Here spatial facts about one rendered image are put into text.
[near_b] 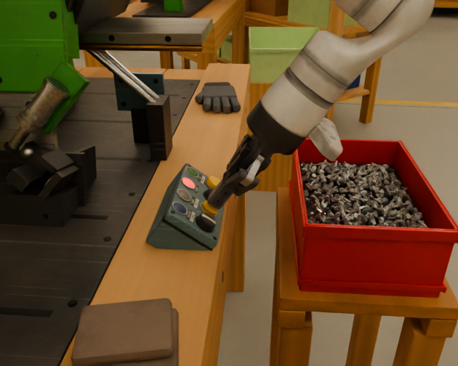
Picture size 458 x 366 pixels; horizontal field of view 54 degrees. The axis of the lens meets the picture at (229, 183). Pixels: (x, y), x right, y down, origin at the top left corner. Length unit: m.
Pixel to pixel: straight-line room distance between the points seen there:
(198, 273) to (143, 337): 0.14
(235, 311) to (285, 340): 1.06
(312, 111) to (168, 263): 0.26
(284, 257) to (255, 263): 1.27
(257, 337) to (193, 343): 1.24
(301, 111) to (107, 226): 0.32
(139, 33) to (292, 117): 0.35
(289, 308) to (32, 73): 0.50
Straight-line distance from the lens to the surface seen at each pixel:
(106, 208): 0.72
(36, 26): 0.71
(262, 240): 2.17
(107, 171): 0.83
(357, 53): 0.53
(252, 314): 1.80
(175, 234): 0.60
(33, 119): 0.68
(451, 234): 0.68
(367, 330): 1.16
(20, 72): 0.73
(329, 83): 0.53
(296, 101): 0.53
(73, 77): 0.69
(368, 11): 0.53
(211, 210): 0.63
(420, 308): 0.73
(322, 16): 3.29
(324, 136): 0.55
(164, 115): 0.83
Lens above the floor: 1.27
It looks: 29 degrees down
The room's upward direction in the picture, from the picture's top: straight up
